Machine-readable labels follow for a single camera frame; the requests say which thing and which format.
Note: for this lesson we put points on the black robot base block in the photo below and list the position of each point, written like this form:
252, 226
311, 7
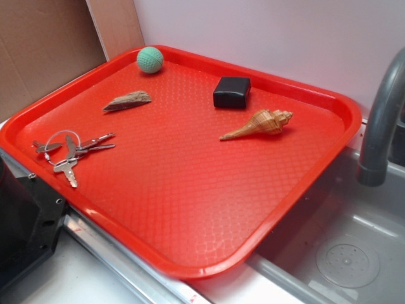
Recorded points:
32, 215

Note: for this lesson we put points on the red plastic tray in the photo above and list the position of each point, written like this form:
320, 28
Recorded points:
170, 191

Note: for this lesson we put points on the black rectangular box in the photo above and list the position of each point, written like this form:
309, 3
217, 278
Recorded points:
232, 92

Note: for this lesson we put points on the tan spiral seashell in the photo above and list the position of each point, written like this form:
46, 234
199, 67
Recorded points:
262, 122

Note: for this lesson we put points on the brown wood piece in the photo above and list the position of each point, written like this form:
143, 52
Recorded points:
130, 100

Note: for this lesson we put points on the green rubber ball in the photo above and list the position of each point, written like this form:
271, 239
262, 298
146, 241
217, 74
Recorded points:
150, 60

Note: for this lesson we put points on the silver key upper right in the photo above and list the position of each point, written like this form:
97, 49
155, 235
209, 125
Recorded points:
93, 142

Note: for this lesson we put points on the silver key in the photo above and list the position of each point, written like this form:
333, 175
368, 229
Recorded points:
94, 148
93, 142
44, 148
71, 146
66, 167

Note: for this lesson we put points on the silver key middle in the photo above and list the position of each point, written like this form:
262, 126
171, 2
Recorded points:
71, 146

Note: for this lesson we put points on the silver key lower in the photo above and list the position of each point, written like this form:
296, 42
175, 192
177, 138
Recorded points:
66, 167

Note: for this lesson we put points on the silver key left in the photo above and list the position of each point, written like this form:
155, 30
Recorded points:
44, 148

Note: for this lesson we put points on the grey plastic sink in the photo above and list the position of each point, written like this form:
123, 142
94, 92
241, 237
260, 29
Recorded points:
337, 206

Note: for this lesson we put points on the grey faucet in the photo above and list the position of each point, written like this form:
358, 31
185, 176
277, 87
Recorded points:
383, 140

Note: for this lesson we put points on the round sink drain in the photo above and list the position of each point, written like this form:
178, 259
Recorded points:
347, 264

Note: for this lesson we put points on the brown cardboard panel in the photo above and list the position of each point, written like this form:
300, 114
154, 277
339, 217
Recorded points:
47, 44

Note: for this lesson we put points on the silver metal rail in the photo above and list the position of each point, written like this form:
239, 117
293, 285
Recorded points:
89, 266

